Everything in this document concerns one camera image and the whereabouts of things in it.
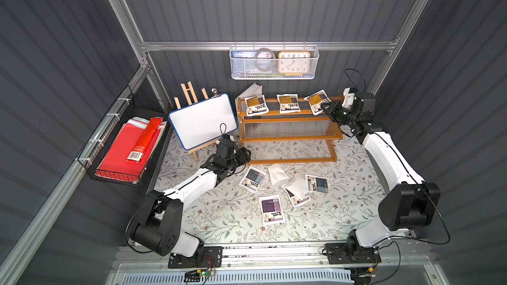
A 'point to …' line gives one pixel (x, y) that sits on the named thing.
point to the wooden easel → (177, 104)
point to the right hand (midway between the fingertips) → (321, 105)
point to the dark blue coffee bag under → (253, 179)
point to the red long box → (144, 139)
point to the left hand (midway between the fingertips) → (249, 154)
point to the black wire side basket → (130, 105)
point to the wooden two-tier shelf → (272, 137)
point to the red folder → (115, 163)
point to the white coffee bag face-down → (276, 173)
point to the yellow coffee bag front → (316, 99)
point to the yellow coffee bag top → (256, 105)
